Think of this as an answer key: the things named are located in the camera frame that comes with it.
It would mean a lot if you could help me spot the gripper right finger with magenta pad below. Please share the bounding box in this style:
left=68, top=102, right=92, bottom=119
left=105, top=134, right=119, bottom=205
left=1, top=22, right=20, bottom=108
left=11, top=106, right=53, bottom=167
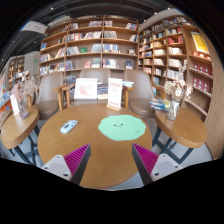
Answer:
left=132, top=144, right=182, bottom=185

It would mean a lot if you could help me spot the small white card sign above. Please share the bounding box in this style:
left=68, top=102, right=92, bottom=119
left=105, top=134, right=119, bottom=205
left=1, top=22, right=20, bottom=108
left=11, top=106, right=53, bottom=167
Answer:
left=10, top=95, right=19, bottom=116

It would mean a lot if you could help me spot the dark book on chair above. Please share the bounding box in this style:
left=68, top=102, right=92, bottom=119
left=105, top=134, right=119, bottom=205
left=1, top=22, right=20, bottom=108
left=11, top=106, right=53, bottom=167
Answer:
left=97, top=83, right=108, bottom=100

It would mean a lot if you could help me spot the large wooden bookshelf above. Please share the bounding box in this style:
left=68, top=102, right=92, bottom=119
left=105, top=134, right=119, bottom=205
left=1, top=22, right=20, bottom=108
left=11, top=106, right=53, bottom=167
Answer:
left=39, top=15, right=139, bottom=76

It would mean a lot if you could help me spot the left brown leather armchair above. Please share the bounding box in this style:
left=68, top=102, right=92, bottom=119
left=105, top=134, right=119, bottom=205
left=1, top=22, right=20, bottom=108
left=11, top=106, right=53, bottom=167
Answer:
left=34, top=71, right=68, bottom=120

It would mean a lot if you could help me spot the white framed picture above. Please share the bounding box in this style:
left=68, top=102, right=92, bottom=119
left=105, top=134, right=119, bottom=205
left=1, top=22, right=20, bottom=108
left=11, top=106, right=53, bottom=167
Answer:
left=74, top=78, right=97, bottom=100

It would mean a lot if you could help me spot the glass vase with dried flowers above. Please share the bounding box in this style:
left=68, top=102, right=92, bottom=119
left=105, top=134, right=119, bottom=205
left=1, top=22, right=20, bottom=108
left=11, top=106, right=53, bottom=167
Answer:
left=164, top=65, right=193, bottom=121

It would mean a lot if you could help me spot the left vase with pink flowers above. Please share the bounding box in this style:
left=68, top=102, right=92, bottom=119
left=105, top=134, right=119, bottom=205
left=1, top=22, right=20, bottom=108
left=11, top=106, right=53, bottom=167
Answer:
left=10, top=78, right=38, bottom=119

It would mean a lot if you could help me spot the white sign on wooden stand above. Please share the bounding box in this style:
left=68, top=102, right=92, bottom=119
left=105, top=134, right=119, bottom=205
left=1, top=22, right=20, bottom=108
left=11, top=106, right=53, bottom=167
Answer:
left=107, top=78, right=122, bottom=111

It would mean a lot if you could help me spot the right wooden bookshelf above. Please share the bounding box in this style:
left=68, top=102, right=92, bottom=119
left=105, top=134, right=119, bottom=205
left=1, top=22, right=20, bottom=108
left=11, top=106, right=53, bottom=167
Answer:
left=139, top=11, right=224, bottom=158

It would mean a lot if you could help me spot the round wooden centre table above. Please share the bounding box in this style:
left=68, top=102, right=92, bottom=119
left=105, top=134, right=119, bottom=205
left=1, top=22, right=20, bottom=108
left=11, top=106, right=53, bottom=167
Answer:
left=38, top=104, right=152, bottom=189

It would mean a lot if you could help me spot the stack of books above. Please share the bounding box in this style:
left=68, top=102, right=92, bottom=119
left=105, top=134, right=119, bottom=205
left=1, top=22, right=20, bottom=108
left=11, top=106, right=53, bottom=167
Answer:
left=150, top=98, right=170, bottom=111

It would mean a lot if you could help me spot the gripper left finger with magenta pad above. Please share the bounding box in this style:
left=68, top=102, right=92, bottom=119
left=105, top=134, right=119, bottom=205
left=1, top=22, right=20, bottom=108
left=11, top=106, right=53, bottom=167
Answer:
left=42, top=144, right=91, bottom=185

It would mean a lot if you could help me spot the green smiley mouse pad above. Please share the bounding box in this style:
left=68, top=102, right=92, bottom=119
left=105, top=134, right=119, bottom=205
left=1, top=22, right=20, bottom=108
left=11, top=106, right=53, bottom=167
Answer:
left=98, top=115, right=146, bottom=141

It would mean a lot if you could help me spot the round wooden table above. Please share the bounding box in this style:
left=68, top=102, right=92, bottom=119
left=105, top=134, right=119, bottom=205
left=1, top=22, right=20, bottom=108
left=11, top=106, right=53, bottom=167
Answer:
left=151, top=107, right=208, bottom=165
left=0, top=105, right=41, bottom=166
left=38, top=104, right=152, bottom=189

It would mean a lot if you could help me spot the round wooden right table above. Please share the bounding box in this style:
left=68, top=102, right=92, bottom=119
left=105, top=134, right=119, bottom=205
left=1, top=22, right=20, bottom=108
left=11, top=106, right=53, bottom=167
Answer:
left=151, top=107, right=208, bottom=165

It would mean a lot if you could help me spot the round wooden left table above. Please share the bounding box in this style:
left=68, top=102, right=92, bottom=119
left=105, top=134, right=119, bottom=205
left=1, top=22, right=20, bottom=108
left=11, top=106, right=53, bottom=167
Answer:
left=0, top=105, right=41, bottom=166

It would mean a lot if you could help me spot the right brown leather armchair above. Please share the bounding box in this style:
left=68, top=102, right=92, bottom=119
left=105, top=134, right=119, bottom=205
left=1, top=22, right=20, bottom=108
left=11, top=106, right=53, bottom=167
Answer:
left=124, top=69, right=156, bottom=119

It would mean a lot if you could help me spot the white computer mouse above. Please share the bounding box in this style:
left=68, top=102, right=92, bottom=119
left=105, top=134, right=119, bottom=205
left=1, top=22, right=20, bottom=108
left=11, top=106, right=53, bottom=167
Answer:
left=60, top=120, right=78, bottom=134

